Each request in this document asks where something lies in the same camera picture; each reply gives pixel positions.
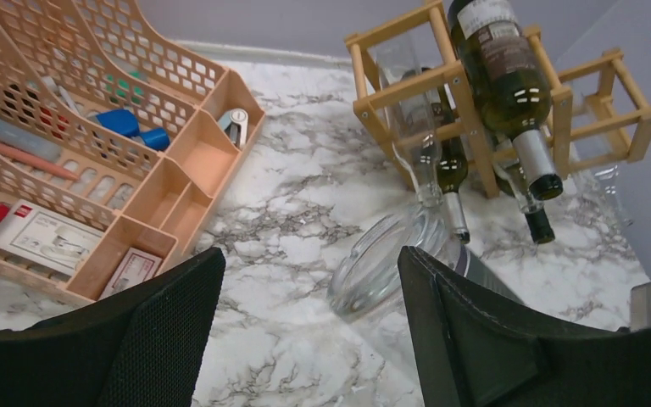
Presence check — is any red white box in organizer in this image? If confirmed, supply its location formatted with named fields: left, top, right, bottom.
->
left=0, top=199, right=103, bottom=276

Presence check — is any tall clear glass bottle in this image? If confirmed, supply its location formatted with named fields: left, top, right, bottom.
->
left=492, top=158, right=555, bottom=245

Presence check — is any blue item in organizer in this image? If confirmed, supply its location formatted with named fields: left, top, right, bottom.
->
left=90, top=109, right=170, bottom=151

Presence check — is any round clear flask silver cap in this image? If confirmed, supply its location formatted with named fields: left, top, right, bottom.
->
left=326, top=203, right=523, bottom=321

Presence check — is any wooden lattice wine rack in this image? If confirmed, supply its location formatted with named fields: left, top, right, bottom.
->
left=345, top=1, right=651, bottom=200

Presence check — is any green wine bottle gold label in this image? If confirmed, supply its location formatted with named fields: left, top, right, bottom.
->
left=447, top=0, right=563, bottom=200

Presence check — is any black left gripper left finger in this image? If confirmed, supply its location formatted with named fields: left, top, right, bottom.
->
left=0, top=248, right=225, bottom=406

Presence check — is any small clear glass bottle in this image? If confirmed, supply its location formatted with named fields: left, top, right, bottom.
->
left=372, top=34, right=442, bottom=208

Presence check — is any peach plastic file organizer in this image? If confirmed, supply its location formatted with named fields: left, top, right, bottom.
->
left=0, top=1, right=265, bottom=304

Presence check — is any dark labelled wine bottle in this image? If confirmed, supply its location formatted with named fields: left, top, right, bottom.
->
left=399, top=86, right=470, bottom=244

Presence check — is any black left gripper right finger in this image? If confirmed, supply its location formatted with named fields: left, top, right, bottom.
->
left=398, top=247, right=651, bottom=406

